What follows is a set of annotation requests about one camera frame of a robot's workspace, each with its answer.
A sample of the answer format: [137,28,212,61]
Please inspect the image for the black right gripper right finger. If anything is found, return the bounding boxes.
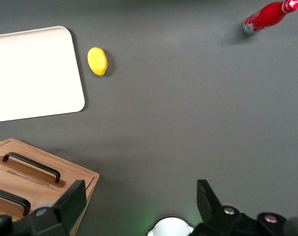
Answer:
[188,179,289,236]

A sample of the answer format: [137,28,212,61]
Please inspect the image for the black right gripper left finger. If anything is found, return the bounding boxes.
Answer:
[0,179,88,236]

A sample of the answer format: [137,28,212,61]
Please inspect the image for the black metal drawer handle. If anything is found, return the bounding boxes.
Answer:
[0,186,31,217]
[2,152,61,184]

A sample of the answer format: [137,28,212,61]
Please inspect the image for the wooden drawer cabinet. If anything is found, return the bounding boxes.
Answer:
[0,138,100,236]

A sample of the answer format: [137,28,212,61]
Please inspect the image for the wooden drawer front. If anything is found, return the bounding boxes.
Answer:
[0,169,66,222]

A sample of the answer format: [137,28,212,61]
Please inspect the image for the white rectangular tray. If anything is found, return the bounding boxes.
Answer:
[0,26,86,123]

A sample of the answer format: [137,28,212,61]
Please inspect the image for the yellow lemon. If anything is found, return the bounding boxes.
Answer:
[87,47,108,77]

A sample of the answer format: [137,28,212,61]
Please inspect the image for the red aluminium bottle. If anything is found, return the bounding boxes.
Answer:
[242,0,298,35]

